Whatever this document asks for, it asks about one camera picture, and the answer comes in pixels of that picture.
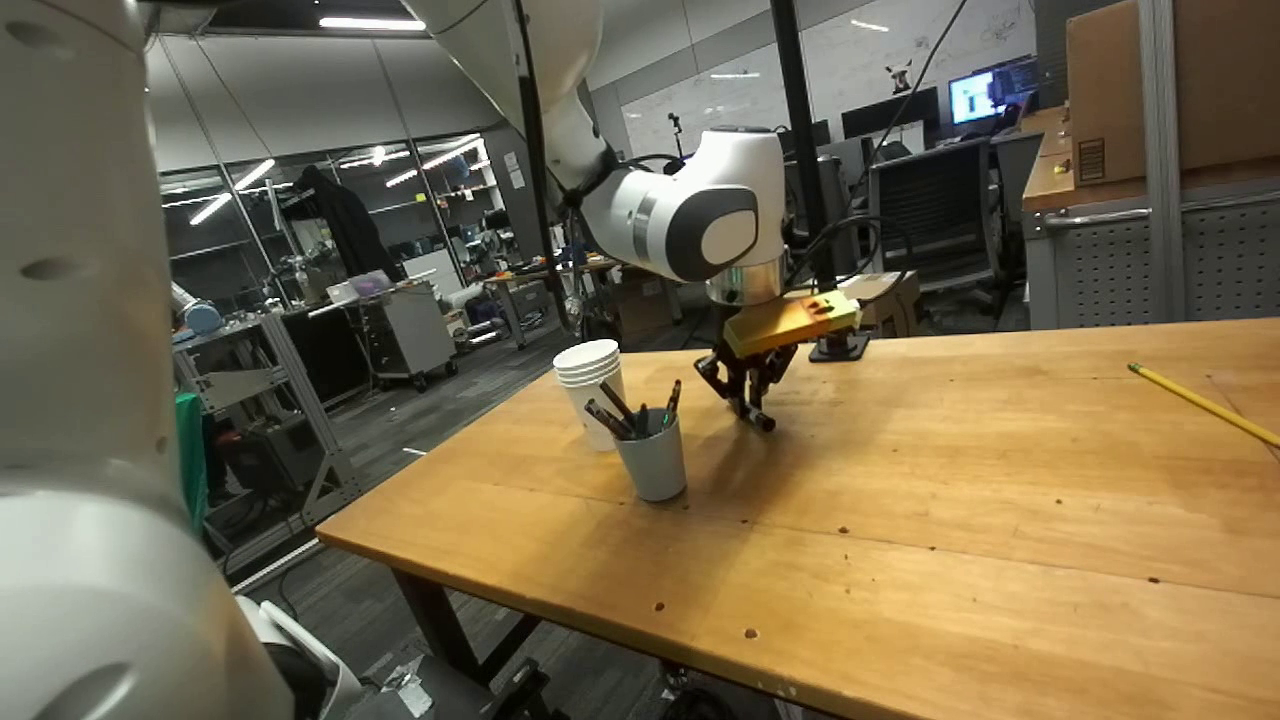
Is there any ceiling strip light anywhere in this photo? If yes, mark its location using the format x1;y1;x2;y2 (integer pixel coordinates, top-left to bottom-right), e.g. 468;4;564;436
314;12;431;42

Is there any grey metal shelf cart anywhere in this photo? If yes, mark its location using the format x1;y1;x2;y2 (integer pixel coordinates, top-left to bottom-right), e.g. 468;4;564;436
173;309;357;563

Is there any grey boxy machine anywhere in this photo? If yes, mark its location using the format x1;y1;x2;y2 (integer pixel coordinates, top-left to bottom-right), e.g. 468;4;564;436
351;277;460;392

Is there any lit computer monitor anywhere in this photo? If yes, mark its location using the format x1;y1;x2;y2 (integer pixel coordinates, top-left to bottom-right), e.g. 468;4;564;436
942;57;1045;133

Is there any black pole with base plate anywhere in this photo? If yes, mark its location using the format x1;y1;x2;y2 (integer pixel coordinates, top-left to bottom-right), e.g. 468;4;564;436
768;0;871;364

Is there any small white pen holder cup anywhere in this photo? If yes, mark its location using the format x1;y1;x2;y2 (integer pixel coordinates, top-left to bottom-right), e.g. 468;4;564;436
610;414;690;510

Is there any yellow wrist camera mount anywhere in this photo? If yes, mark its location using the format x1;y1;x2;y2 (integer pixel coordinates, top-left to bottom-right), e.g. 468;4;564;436
719;288;865;364

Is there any large cardboard shipping box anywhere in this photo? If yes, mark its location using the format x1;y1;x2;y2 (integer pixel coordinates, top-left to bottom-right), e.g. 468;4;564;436
1061;0;1280;187

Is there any green cloth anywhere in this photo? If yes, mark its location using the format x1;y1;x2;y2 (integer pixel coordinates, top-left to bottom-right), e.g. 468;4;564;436
173;390;212;534

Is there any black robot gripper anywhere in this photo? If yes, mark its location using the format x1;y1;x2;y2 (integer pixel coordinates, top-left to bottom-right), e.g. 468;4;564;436
690;341;804;431

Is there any grey perforated metal cabinet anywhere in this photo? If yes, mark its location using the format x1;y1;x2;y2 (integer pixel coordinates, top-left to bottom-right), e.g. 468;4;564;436
1021;104;1280;333

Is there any grey metal post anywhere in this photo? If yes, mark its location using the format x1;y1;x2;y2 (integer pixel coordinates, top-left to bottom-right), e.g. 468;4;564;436
1134;0;1193;324

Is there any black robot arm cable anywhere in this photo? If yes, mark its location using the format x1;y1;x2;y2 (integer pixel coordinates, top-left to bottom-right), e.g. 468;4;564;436
512;0;574;324

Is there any yellow pencil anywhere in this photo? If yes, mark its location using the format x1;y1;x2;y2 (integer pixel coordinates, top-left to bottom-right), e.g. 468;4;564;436
1123;361;1280;454

